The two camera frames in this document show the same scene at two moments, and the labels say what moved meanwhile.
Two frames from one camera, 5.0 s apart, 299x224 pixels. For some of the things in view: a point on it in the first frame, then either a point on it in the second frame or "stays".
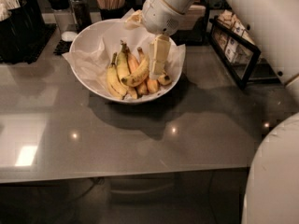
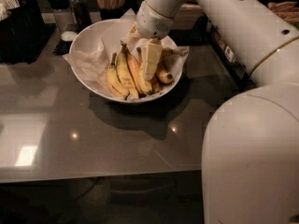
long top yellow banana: (137, 76) -> (166, 56)
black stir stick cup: (114, 13) stays
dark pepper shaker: (80, 11) stays
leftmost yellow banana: (113, 81) stays
